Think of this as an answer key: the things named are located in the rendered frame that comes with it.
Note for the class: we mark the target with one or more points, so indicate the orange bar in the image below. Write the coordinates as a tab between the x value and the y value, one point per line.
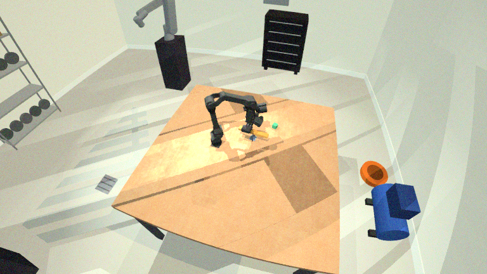
257	133

